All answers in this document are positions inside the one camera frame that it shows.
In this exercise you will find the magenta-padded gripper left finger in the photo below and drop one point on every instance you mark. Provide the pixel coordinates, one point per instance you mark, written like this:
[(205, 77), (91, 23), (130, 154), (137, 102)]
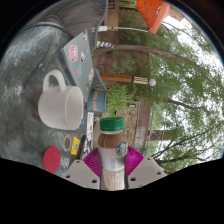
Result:
[(81, 173)]

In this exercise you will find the wooden lamp post white globe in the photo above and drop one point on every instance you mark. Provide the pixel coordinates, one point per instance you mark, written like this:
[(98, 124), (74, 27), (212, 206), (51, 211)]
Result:
[(116, 78)]

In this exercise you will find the colourful sticker card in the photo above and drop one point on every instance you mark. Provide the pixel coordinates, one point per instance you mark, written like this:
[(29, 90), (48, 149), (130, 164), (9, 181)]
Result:
[(82, 122)]

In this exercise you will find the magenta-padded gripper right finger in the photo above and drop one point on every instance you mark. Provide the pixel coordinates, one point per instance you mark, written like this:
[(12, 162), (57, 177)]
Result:
[(146, 171)]

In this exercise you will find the green plant in blue pot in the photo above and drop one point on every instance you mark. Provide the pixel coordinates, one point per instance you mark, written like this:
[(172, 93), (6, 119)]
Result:
[(97, 101)]

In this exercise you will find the orange patio umbrella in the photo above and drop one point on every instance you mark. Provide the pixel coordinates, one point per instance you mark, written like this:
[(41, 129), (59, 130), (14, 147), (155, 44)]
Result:
[(151, 13)]

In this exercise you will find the small yellow packet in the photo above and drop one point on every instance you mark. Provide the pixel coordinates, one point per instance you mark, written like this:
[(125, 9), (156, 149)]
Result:
[(75, 146)]

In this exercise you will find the dark-trunked branching green tree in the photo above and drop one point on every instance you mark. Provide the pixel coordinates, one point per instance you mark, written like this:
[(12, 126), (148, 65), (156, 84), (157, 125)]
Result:
[(186, 133)]

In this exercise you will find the white ceramic mug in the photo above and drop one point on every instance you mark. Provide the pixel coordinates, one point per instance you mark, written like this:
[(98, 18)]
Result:
[(55, 106)]

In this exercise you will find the flat round red coaster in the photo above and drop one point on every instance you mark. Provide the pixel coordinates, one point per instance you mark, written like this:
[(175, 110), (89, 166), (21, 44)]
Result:
[(51, 159)]

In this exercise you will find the black laptop with stickers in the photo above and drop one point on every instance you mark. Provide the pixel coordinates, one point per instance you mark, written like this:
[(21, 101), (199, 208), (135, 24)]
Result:
[(89, 128)]

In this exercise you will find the tan tape roll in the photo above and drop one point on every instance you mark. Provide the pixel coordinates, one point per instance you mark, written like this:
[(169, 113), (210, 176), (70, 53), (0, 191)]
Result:
[(64, 143)]

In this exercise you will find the blue yellow striped cone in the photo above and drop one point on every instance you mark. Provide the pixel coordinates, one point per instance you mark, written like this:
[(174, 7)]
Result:
[(105, 44)]

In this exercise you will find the tall leaning green tree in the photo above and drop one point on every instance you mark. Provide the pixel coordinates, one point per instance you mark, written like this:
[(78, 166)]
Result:
[(133, 48)]

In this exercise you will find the green-capped coffee drink bottle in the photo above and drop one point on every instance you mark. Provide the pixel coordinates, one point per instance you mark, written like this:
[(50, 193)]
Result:
[(112, 150)]

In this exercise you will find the grey laptop with stickers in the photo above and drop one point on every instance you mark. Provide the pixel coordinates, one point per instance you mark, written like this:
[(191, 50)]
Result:
[(78, 56)]

